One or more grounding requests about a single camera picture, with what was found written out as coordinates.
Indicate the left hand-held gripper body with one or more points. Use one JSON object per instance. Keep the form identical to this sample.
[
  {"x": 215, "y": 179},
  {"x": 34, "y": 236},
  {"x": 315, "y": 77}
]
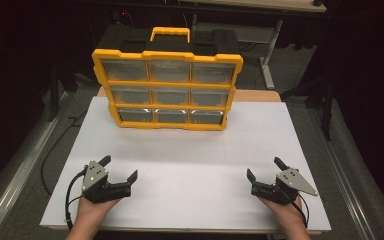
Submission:
[{"x": 95, "y": 176}]

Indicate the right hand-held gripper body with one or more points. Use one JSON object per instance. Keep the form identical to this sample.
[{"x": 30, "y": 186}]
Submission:
[{"x": 291, "y": 180}]

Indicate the person's right hand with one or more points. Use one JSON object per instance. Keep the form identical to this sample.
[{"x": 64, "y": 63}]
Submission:
[{"x": 288, "y": 213}]

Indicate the person's left hand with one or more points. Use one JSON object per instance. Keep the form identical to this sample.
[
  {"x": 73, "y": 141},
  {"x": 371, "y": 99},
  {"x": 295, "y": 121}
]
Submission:
[{"x": 91, "y": 211}]

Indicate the white table cover sheet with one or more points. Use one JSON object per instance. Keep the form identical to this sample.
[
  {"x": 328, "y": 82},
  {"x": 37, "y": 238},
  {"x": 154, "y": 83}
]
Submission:
[{"x": 186, "y": 160}]

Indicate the black metal stand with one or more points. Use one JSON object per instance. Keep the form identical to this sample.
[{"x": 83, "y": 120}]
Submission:
[
  {"x": 326, "y": 100},
  {"x": 55, "y": 90}
]

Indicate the yellow black organizer case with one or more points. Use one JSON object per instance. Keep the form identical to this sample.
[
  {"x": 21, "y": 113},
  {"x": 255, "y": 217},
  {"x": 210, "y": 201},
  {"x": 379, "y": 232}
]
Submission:
[{"x": 130, "y": 83}]

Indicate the grey metal desk leg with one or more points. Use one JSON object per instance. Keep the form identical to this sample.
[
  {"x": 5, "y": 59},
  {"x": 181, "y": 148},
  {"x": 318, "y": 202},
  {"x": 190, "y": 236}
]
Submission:
[{"x": 268, "y": 63}]

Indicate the set of clear plastic drawers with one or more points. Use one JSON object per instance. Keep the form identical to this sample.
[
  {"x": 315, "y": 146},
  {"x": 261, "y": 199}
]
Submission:
[{"x": 168, "y": 71}]

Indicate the grey metal floor rail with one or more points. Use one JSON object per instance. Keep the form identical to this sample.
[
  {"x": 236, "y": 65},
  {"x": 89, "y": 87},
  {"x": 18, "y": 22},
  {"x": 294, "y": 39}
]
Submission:
[
  {"x": 346, "y": 180},
  {"x": 16, "y": 176}
]

